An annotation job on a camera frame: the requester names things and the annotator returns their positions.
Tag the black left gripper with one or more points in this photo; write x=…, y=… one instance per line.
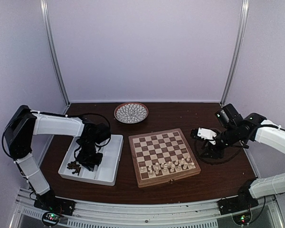
x=91, y=164

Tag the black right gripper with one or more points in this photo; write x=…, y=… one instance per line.
x=214, y=152

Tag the white chess rook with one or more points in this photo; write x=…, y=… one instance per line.
x=185, y=166

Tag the white chess king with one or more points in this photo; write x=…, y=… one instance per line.
x=165, y=168

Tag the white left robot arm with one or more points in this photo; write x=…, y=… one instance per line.
x=25, y=123

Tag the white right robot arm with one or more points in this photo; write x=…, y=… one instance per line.
x=253, y=128

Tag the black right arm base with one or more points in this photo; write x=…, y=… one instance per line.
x=241, y=205

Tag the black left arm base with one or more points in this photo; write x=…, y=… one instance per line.
x=55, y=208

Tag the pile of dark chess pieces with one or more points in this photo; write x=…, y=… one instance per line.
x=76, y=167

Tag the wooden chess board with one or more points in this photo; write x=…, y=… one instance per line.
x=162, y=147

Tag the white compartment tray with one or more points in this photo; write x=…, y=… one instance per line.
x=105, y=173

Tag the floral patterned ceramic plate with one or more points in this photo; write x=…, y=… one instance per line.
x=131, y=113

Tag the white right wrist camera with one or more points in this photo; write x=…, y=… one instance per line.
x=204, y=134

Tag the aluminium corner post right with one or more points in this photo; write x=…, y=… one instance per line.
x=236, y=53

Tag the aluminium corner post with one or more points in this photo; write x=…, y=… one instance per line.
x=236, y=53
x=53, y=53

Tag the aluminium corner post left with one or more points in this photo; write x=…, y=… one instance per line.
x=53, y=53

